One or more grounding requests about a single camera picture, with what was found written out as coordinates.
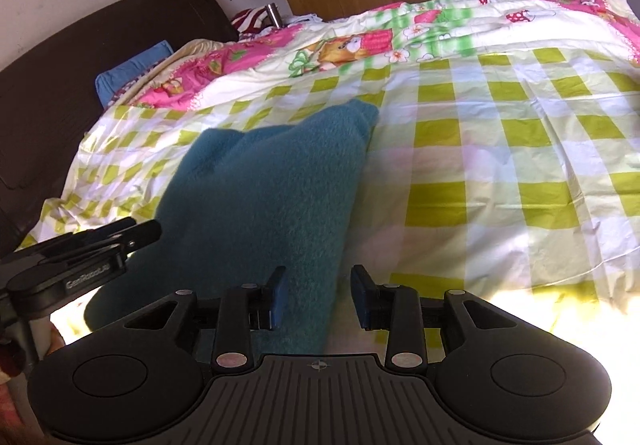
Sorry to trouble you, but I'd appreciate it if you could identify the checkered cartoon print duvet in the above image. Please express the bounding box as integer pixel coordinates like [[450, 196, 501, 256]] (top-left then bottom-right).
[[25, 0, 639, 444]]

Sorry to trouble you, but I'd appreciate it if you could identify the dark wooden headboard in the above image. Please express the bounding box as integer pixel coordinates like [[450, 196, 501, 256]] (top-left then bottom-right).
[[1, 0, 239, 254]]

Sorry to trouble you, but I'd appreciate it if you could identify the blue pillow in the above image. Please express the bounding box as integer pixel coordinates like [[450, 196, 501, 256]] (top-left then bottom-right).
[[94, 40, 174, 109]]

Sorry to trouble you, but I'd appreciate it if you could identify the metal thermos cup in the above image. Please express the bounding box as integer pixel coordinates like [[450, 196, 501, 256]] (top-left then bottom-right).
[[265, 3, 284, 29]]

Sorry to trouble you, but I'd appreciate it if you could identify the teal knitted sweater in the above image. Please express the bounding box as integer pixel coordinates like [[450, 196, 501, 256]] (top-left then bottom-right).
[[85, 100, 378, 354]]

